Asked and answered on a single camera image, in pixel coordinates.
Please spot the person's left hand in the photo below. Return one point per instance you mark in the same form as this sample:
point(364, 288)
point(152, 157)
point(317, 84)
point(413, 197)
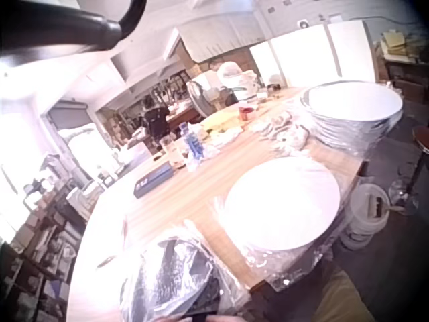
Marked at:
point(172, 319)

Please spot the person's right hand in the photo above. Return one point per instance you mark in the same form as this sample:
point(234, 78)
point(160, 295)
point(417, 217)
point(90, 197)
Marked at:
point(224, 318)

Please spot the person's left fingers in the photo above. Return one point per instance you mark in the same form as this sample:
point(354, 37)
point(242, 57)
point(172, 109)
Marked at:
point(172, 319)

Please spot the person's right fingers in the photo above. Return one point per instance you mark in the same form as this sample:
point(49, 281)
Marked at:
point(224, 318)

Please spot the plastic-wrapped dark plate stack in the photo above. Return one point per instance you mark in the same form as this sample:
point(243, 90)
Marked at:
point(181, 278)

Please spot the person's legs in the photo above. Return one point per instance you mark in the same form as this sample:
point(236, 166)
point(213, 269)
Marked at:
point(345, 298)

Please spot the plastic-wrapped white plate stack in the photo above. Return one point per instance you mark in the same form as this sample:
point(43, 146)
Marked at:
point(285, 204)

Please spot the blue flat box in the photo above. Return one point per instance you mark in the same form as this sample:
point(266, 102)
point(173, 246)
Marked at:
point(155, 181)

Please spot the cluttered storage shelf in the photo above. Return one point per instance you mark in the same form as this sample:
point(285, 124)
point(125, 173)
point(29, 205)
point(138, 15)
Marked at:
point(40, 241)

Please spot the clear glass jar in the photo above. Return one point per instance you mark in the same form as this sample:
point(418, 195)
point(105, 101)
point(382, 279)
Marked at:
point(171, 151)

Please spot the blue-label water bottle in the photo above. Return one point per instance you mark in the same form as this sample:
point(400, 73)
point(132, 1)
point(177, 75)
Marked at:
point(192, 144)

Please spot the white plastic bucket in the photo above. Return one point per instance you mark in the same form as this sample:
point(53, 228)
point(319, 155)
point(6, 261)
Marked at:
point(367, 214)

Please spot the crumpled plastic wrap heap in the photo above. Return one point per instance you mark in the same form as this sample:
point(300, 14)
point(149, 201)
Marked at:
point(285, 132)

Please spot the yellow cloth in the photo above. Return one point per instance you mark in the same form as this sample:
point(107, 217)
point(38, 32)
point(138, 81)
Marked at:
point(221, 121)

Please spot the red cup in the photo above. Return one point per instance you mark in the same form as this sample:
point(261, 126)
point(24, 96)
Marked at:
point(246, 113)

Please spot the grey table fan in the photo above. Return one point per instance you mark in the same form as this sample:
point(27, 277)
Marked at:
point(198, 99)

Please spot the white plastic bag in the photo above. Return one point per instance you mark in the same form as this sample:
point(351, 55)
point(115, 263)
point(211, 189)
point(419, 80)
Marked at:
point(236, 80)

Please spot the plastic-wrapped white bowl stack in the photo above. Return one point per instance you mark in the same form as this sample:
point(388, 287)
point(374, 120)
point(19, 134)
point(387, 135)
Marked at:
point(355, 107)

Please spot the white panels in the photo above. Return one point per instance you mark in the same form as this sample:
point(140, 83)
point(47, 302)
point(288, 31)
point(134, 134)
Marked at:
point(311, 57)

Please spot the black head rig part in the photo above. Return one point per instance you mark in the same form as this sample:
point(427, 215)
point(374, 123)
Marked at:
point(63, 23)

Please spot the table with yellow cartons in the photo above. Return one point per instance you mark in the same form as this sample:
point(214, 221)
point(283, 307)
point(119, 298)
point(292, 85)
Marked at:
point(403, 57)

